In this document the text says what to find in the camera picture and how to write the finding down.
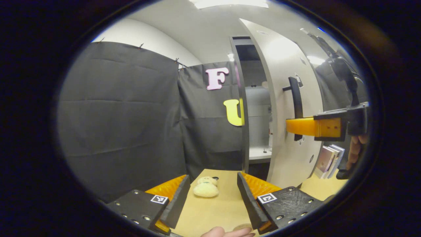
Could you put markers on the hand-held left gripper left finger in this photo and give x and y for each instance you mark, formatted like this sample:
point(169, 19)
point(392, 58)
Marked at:
point(179, 204)

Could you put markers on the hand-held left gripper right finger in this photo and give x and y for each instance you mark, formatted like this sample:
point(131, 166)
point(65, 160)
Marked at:
point(250, 204)

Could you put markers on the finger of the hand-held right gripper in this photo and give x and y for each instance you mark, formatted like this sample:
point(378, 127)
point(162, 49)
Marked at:
point(306, 126)

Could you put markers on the round tan coaster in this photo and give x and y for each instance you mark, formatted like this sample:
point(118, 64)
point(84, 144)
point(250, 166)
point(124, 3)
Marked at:
point(241, 226)

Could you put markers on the cream plush toy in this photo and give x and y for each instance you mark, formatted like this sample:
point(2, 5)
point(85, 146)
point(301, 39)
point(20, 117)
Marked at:
point(206, 189)

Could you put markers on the ceiling light panel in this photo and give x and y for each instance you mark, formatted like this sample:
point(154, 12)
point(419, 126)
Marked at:
point(315, 60)
point(230, 3)

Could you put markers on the black backdrop cloth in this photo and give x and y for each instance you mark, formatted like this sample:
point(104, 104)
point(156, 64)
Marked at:
point(125, 115)

